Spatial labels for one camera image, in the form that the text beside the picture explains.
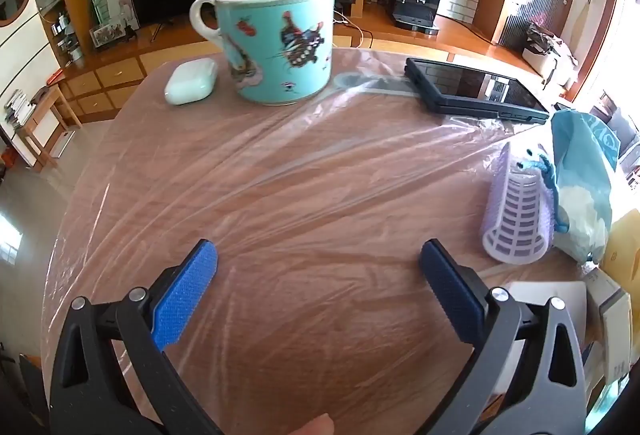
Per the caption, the purple hair roller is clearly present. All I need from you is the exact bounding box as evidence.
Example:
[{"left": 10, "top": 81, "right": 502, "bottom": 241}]
[{"left": 481, "top": 141, "right": 557, "bottom": 264}]

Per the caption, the white flat box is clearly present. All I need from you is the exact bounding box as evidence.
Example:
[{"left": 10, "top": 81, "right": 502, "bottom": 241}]
[{"left": 497, "top": 281, "right": 588, "bottom": 351}]

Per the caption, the white earbuds case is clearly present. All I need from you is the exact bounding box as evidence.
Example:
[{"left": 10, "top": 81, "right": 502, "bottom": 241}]
[{"left": 164, "top": 58, "right": 219, "bottom": 106}]

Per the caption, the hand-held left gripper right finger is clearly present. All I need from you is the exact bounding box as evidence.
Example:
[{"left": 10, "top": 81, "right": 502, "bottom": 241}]
[{"left": 419, "top": 239, "right": 587, "bottom": 435}]

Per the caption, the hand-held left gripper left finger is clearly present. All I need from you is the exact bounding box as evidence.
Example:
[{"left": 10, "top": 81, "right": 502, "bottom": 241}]
[{"left": 48, "top": 239, "right": 223, "bottom": 435}]

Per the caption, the blue and white bag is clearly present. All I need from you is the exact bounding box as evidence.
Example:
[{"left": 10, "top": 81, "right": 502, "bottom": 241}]
[{"left": 550, "top": 109, "right": 621, "bottom": 264}]

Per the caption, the small wooden stool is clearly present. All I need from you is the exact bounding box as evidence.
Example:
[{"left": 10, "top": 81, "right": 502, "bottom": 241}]
[{"left": 15, "top": 86, "right": 83, "bottom": 172}]

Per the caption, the pile of bags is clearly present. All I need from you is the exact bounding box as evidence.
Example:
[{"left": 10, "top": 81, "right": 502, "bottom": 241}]
[{"left": 522, "top": 22, "right": 578, "bottom": 88}]

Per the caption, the tan cardboard box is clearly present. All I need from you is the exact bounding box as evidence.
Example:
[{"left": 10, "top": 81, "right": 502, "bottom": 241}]
[{"left": 598, "top": 210, "right": 640, "bottom": 291}]

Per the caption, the small picture frame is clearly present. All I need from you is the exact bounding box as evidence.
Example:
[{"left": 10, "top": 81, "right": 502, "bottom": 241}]
[{"left": 89, "top": 21, "right": 127, "bottom": 50}]

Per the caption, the person's left hand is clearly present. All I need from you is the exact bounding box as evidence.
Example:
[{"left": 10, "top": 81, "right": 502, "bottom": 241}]
[{"left": 291, "top": 413, "right": 335, "bottom": 435}]

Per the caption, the black tablet in case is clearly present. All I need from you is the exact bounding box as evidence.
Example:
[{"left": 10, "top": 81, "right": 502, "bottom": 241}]
[{"left": 404, "top": 57, "right": 551, "bottom": 124}]

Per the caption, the teal patterned mug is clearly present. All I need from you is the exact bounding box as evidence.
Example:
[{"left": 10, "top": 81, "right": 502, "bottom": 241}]
[{"left": 190, "top": 0, "right": 336, "bottom": 106}]

